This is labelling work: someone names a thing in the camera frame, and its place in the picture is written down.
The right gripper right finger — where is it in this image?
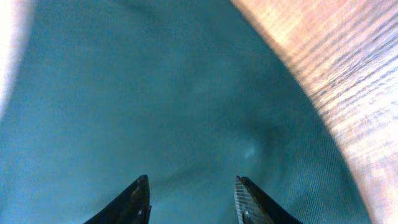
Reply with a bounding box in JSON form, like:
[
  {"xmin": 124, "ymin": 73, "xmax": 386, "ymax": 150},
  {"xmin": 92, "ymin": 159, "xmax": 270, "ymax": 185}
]
[{"xmin": 234, "ymin": 176, "xmax": 302, "ymax": 224}]

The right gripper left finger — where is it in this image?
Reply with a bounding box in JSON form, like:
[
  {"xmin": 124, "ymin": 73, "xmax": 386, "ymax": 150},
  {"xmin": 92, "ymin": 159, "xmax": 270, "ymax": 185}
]
[{"xmin": 84, "ymin": 175, "xmax": 151, "ymax": 224}]

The black t-shirt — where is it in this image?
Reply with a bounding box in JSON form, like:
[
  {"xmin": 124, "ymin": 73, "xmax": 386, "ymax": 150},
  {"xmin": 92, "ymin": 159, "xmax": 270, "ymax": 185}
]
[{"xmin": 1, "ymin": 0, "xmax": 370, "ymax": 224}]

